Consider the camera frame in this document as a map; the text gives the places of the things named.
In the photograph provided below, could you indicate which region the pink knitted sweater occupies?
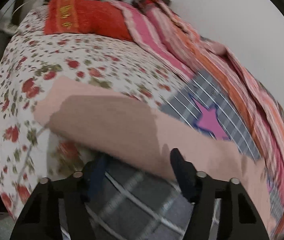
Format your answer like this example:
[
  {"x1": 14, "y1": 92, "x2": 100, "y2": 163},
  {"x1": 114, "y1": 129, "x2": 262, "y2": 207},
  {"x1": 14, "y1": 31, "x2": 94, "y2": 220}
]
[{"x1": 34, "y1": 76, "x2": 276, "y2": 231}]

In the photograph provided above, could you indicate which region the floral white bed sheet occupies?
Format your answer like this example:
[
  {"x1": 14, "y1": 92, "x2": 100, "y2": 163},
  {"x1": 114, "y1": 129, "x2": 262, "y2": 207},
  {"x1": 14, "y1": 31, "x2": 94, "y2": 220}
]
[{"x1": 0, "y1": 6, "x2": 184, "y2": 219}]

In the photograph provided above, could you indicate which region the grey checked star-print cloth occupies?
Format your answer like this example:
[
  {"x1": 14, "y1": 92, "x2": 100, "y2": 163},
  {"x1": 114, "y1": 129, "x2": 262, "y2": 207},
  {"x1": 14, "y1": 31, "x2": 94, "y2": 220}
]
[{"x1": 59, "y1": 69, "x2": 284, "y2": 240}]

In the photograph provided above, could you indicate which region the red embroidered pillow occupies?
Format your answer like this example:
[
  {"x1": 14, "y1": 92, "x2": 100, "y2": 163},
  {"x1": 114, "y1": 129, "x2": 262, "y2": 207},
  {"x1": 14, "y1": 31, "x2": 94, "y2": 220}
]
[{"x1": 44, "y1": 0, "x2": 133, "y2": 42}]

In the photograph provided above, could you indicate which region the pink orange striped quilt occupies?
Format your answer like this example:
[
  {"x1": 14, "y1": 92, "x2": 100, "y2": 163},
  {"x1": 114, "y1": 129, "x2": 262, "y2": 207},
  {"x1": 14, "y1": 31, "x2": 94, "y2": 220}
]
[{"x1": 113, "y1": 0, "x2": 284, "y2": 239}]

